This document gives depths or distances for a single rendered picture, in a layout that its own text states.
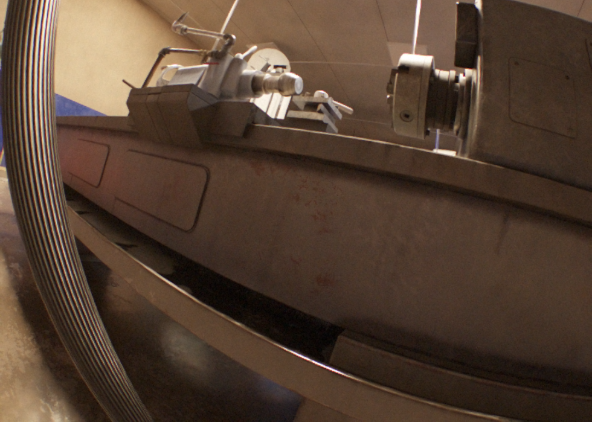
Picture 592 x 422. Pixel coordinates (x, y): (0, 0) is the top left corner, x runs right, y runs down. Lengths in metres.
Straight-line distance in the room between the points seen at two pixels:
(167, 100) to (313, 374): 0.65
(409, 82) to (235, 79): 0.62
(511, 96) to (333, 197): 0.43
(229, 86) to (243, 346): 0.88
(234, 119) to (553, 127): 0.70
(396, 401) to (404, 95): 0.68
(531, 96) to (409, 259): 0.42
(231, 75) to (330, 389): 1.01
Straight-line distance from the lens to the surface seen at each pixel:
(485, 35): 0.75
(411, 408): 0.43
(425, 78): 0.80
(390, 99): 0.91
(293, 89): 1.02
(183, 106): 0.70
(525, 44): 0.76
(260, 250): 0.63
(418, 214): 0.54
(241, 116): 0.69
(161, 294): 0.60
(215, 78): 1.10
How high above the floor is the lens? 0.65
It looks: 3 degrees up
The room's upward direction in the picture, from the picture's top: 16 degrees clockwise
